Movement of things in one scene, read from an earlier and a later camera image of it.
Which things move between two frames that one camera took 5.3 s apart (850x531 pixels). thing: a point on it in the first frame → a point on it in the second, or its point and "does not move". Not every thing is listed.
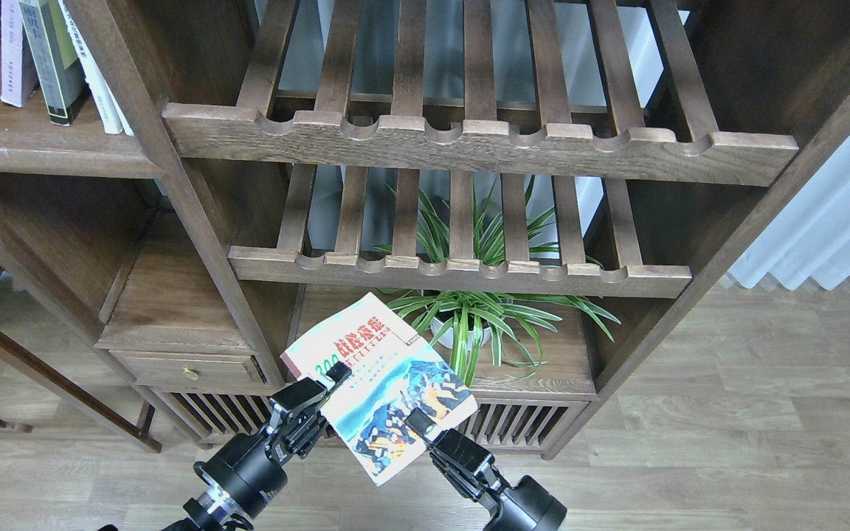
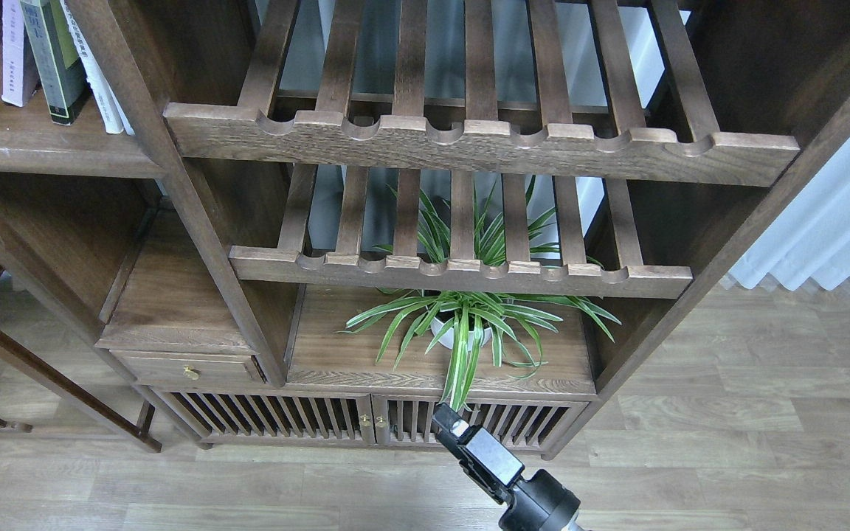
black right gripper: [527, 507] → [540, 504]
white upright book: [114, 113] does not move
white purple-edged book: [18, 79] does not move
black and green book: [54, 57] does not move
